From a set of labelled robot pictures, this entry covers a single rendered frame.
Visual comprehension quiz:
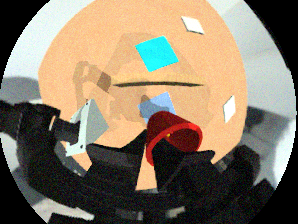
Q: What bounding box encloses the brown rectangular block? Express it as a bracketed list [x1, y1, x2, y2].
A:
[110, 72, 206, 88]

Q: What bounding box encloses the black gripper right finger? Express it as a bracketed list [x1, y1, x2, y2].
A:
[152, 137, 216, 192]

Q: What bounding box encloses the dark red cup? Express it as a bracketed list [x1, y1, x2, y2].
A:
[145, 111, 204, 167]

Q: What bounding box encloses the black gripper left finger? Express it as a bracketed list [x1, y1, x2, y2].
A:
[85, 129, 148, 192]

